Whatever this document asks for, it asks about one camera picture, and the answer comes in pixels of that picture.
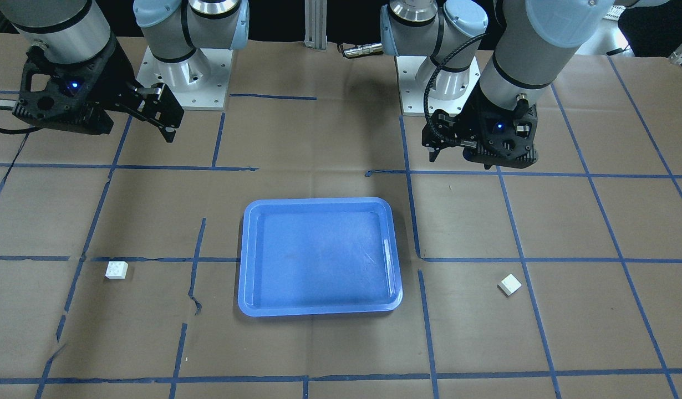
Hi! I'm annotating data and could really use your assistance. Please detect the aluminium frame post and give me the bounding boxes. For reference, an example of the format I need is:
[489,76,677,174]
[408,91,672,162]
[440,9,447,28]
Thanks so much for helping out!
[303,0,328,52]

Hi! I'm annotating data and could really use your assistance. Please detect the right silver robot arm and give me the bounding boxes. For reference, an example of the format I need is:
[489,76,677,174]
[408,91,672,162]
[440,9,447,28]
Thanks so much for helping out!
[0,1,250,143]

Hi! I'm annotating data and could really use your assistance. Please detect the white block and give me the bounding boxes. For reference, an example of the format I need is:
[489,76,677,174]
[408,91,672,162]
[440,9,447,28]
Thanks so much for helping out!
[497,274,523,297]
[105,260,129,279]

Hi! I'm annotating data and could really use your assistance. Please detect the metal connector plug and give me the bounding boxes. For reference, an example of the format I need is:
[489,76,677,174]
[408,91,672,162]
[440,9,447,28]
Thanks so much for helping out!
[338,43,384,60]

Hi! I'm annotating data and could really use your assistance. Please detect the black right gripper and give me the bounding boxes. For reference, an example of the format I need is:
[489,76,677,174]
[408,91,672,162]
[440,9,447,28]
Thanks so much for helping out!
[12,38,184,143]

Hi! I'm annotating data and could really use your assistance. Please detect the blue plastic tray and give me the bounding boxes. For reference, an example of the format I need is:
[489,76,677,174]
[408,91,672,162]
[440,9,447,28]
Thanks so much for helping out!
[237,197,404,318]

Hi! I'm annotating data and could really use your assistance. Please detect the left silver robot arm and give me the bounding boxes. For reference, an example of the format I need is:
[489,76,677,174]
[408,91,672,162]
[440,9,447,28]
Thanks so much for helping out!
[380,1,662,169]

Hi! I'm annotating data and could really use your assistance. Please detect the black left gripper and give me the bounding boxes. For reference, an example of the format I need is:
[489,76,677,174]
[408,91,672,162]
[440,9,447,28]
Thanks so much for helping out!
[422,89,538,170]

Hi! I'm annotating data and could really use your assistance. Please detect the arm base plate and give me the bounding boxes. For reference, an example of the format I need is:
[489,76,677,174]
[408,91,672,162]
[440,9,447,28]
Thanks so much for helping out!
[395,56,481,116]
[136,48,236,111]

